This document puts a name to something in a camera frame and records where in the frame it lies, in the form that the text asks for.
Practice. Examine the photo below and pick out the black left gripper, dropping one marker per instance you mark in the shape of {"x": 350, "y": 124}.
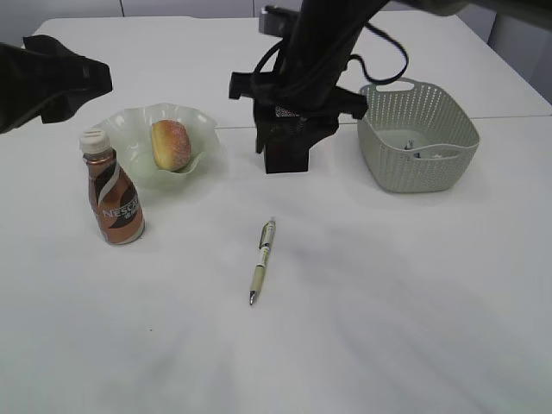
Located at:
{"x": 47, "y": 79}

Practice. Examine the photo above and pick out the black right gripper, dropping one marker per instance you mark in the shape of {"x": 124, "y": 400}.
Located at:
{"x": 317, "y": 98}

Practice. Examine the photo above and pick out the beige retractable pen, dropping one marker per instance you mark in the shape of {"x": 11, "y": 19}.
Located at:
{"x": 265, "y": 247}

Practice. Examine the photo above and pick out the sugared bread bun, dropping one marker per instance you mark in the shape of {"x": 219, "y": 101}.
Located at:
{"x": 171, "y": 145}

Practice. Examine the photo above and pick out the paper ball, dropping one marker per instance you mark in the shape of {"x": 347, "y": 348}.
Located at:
{"x": 434, "y": 154}
{"x": 409, "y": 145}

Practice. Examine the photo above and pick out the brown Nescafe coffee bottle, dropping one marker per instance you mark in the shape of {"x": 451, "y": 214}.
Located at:
{"x": 112, "y": 195}

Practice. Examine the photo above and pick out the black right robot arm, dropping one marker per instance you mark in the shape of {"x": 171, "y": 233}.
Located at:
{"x": 323, "y": 39}

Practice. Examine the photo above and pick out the black mesh pen holder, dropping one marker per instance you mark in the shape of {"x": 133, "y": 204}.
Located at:
{"x": 286, "y": 155}

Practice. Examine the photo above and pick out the green glass wavy plate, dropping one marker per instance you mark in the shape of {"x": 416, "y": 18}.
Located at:
{"x": 129, "y": 131}

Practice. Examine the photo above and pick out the green plastic woven basket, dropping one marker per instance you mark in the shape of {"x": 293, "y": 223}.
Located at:
{"x": 427, "y": 114}

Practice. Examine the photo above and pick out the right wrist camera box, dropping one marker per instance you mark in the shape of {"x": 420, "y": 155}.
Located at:
{"x": 276, "y": 21}

